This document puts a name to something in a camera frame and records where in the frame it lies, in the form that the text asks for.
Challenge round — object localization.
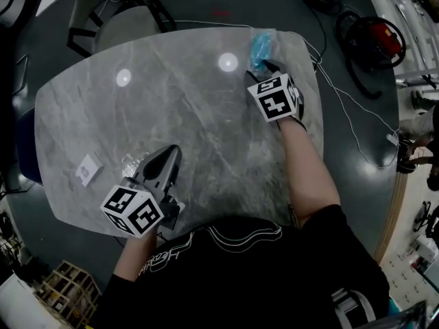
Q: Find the person's black shirt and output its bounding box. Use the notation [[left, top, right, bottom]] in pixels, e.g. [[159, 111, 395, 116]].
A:
[[91, 204, 392, 329]]

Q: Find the wooden crate rack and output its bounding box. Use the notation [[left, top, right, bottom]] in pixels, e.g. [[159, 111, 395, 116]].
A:
[[34, 259, 102, 329]]

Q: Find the person's left forearm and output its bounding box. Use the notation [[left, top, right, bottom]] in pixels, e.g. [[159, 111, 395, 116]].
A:
[[112, 226, 158, 282]]

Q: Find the white floor cable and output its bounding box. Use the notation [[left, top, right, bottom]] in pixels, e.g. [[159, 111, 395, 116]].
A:
[[173, 19, 401, 169]]

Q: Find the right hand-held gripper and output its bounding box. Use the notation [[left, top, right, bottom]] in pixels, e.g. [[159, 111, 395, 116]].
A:
[[243, 58, 307, 132]]

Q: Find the grey chair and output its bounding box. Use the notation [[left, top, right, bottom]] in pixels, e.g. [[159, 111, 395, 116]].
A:
[[67, 0, 178, 60]]

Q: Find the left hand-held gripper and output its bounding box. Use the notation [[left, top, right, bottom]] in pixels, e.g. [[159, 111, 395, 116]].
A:
[[100, 145, 186, 239]]

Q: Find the person's right forearm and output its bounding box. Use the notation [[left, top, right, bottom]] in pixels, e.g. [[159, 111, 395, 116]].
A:
[[276, 117, 341, 229]]

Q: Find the blue chair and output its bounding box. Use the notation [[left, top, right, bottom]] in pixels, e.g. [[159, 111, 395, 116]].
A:
[[15, 106, 44, 186]]

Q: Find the clear plastic water bottle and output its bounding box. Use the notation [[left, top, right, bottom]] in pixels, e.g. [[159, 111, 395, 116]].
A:
[[120, 151, 152, 180]]

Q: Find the black red wheel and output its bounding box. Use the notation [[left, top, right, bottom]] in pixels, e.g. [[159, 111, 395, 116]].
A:
[[335, 10, 407, 99]]

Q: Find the small white box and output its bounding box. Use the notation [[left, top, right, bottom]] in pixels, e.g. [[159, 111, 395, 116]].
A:
[[75, 152, 105, 188]]

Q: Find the white metal rack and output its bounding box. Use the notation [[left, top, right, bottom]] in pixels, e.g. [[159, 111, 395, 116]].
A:
[[363, 0, 439, 88]]

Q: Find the blue plastic bag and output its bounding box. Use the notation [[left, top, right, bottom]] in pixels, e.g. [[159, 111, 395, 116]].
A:
[[247, 28, 278, 73]]

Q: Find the white marble table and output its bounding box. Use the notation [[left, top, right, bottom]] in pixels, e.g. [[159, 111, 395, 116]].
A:
[[34, 27, 325, 238]]

